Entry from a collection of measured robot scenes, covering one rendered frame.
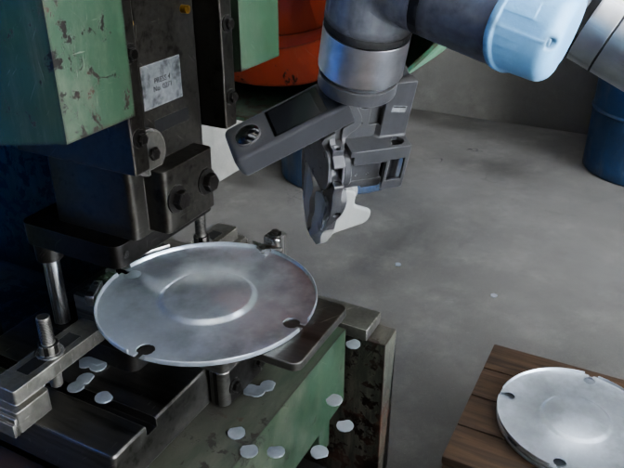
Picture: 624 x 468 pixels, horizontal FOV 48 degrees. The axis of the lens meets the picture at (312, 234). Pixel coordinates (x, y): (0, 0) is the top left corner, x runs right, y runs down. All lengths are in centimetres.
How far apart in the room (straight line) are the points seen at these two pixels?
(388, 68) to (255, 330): 40
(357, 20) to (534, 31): 14
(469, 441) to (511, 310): 108
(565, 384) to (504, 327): 82
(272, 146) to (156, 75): 25
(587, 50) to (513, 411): 91
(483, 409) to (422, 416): 51
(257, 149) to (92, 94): 17
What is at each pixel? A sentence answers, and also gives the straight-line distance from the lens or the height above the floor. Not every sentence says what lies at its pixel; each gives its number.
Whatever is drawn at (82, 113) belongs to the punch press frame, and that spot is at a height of 108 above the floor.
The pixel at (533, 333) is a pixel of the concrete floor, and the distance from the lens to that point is 230.
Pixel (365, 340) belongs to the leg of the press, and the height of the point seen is 62.
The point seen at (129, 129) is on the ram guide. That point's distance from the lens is 75.
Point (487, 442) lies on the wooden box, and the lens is 137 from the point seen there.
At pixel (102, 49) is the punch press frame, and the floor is 113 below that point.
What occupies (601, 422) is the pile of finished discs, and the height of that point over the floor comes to 38.
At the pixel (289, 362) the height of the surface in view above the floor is 78.
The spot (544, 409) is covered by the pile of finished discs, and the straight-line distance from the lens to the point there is 143.
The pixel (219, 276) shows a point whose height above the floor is 79.
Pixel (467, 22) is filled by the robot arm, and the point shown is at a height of 119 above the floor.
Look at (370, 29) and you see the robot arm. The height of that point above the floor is 117.
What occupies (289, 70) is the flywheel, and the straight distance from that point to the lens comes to 113.
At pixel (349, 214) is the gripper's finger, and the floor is 97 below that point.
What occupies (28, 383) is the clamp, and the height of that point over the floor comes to 75.
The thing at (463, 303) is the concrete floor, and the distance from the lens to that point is 239.
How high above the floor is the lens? 128
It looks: 28 degrees down
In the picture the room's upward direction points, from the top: straight up
